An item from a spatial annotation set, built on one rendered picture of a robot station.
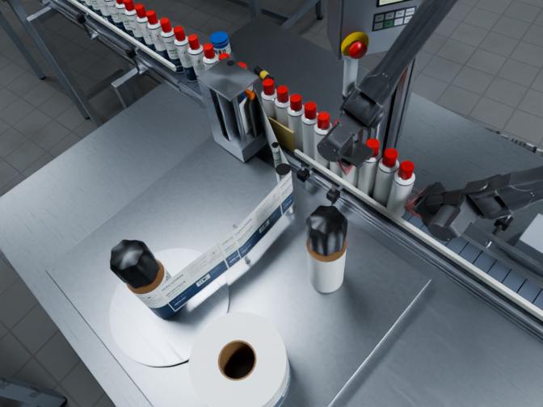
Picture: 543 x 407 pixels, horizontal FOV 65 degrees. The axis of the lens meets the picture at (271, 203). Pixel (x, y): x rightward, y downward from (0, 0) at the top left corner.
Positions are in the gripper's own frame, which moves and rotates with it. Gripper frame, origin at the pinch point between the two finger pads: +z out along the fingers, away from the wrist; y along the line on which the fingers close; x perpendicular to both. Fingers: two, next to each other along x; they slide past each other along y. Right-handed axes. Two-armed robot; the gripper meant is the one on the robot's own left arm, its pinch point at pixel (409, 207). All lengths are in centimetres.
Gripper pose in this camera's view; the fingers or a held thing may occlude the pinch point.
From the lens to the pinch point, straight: 117.2
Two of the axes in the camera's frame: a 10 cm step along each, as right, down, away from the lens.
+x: 6.2, 7.6, 1.9
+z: -3.8, 0.8, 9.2
